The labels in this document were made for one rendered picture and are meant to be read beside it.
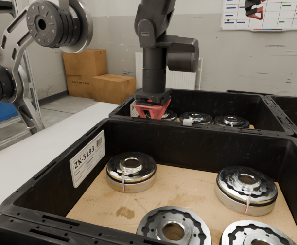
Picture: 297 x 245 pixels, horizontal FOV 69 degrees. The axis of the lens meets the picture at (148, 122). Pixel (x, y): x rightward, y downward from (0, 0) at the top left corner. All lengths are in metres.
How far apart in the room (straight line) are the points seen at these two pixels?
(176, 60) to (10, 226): 0.40
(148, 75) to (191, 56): 0.10
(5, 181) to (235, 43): 3.16
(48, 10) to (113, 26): 3.22
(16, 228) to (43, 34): 0.68
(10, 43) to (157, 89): 0.80
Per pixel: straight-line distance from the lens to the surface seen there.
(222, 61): 3.47
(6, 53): 1.21
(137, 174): 0.43
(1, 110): 2.46
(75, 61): 3.95
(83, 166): 0.43
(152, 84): 0.51
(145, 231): 0.34
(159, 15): 0.46
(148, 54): 0.51
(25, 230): 0.28
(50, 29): 0.82
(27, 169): 0.82
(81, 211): 0.42
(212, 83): 3.54
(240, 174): 0.45
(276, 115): 0.60
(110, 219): 0.40
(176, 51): 0.49
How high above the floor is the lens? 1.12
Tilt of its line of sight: 23 degrees down
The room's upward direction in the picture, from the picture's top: straight up
